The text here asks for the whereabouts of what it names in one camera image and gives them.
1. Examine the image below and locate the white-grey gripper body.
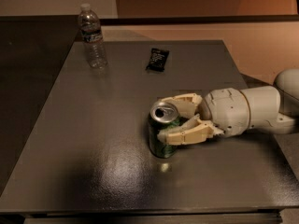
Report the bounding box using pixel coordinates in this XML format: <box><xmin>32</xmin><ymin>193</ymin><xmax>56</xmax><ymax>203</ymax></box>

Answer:
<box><xmin>199</xmin><ymin>88</ymin><xmax>249</xmax><ymax>137</ymax></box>

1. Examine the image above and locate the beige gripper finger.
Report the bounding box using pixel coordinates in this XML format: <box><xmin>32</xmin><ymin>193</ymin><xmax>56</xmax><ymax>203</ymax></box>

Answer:
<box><xmin>163</xmin><ymin>93</ymin><xmax>203</xmax><ymax>119</ymax></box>
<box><xmin>157</xmin><ymin>115</ymin><xmax>224</xmax><ymax>146</ymax></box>

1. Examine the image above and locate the green soda can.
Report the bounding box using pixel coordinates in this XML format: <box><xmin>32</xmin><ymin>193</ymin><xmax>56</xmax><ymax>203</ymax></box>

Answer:
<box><xmin>148</xmin><ymin>101</ymin><xmax>180</xmax><ymax>159</ymax></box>

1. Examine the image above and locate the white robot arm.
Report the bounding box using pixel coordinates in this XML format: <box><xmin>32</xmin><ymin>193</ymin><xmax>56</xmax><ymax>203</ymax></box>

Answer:
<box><xmin>157</xmin><ymin>86</ymin><xmax>298</xmax><ymax>146</ymax></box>

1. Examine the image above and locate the black snack packet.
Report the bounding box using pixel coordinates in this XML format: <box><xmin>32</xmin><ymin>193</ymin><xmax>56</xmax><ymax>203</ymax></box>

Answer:
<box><xmin>146</xmin><ymin>48</ymin><xmax>169</xmax><ymax>72</ymax></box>

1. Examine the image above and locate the clear plastic water bottle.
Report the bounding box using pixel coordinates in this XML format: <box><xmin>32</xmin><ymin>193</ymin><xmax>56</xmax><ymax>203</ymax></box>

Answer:
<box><xmin>78</xmin><ymin>4</ymin><xmax>107</xmax><ymax>69</ymax></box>

